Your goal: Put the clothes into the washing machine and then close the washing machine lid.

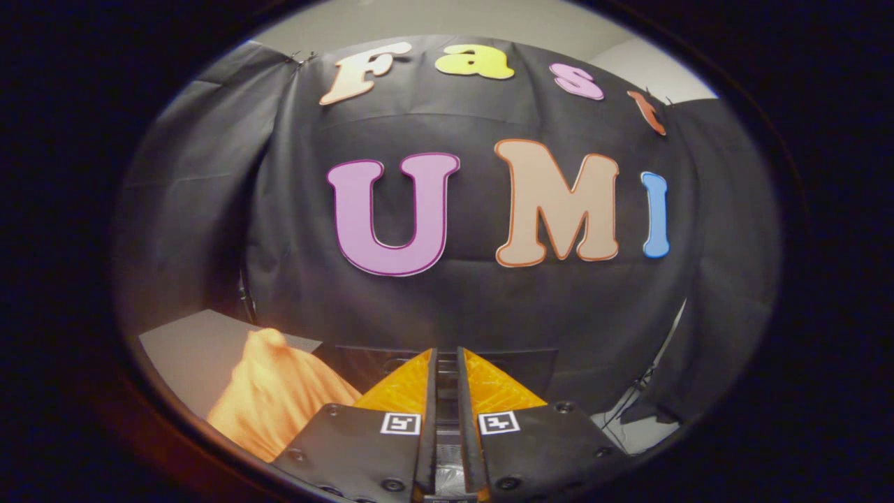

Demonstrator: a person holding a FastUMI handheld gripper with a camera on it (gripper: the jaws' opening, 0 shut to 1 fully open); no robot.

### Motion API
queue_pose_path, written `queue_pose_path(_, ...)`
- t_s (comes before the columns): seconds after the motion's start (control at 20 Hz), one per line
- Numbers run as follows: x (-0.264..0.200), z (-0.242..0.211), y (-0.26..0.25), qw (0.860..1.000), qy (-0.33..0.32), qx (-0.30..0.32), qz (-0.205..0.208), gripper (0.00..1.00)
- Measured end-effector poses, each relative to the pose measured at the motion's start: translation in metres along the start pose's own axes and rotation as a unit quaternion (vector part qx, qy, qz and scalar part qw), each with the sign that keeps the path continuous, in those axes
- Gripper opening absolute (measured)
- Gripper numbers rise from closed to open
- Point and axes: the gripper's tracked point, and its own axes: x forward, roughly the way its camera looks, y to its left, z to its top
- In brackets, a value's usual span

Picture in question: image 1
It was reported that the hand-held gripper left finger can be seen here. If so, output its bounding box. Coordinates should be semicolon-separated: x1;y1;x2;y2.
271;347;438;503

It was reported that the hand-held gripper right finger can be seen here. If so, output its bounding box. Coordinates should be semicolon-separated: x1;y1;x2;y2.
457;346;633;503

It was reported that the orange cloth garment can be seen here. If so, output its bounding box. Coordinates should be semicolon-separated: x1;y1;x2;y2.
207;328;364;462

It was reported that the black light stand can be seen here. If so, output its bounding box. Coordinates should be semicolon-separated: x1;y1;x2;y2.
604;300;689;428

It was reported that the black backdrop cloth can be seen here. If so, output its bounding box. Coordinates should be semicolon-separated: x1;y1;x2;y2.
115;35;779;427

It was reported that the beige and dark cabinet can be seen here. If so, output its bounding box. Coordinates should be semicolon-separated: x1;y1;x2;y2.
138;309;323;420

